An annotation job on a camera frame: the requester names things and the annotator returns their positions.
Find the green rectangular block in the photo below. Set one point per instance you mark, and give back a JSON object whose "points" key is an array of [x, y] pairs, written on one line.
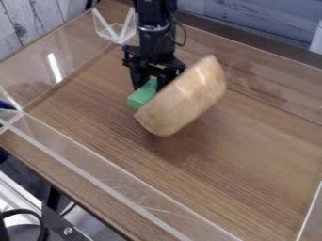
{"points": [[141, 95]]}

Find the brown wooden bowl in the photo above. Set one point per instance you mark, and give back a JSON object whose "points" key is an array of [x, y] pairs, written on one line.
{"points": [[184, 99]]}

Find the clear acrylic tray wall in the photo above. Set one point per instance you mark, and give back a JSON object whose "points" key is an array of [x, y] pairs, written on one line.
{"points": [[235, 178]]}

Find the black metal table bracket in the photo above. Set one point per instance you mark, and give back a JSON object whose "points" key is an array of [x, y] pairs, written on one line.
{"points": [[60, 229]]}

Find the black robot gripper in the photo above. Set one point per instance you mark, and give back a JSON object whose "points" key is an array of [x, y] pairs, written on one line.
{"points": [[152, 58]]}

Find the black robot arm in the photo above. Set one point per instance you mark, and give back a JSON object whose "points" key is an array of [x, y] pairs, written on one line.
{"points": [[156, 16]]}

